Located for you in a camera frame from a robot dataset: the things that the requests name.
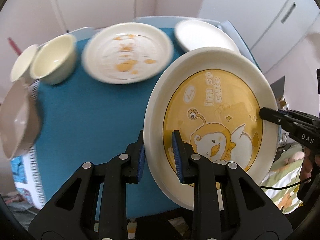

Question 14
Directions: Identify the yellow cartoon chick plate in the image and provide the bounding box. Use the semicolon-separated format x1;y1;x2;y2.
143;47;279;209

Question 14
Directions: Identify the cream round bowl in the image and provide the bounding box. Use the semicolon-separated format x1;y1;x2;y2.
30;34;77;85

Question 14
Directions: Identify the white round bowl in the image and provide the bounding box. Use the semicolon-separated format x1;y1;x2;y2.
10;44;38;84

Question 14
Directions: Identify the person right hand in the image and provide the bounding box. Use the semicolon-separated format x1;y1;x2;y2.
299;148;320;181

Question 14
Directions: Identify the white wardrobe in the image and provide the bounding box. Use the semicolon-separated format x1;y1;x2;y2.
198;0;319;73

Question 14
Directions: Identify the beige square bowl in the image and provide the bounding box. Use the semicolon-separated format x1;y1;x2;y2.
1;78;41;160

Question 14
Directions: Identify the plain white plate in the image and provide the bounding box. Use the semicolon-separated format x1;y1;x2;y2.
174;20;240;54

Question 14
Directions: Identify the pink broom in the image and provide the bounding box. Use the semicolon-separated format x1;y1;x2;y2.
8;37;22;56

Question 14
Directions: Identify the white door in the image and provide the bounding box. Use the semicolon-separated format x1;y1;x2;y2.
44;0;158;32

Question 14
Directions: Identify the black cable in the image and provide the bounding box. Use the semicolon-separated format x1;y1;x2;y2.
258;177;313;190

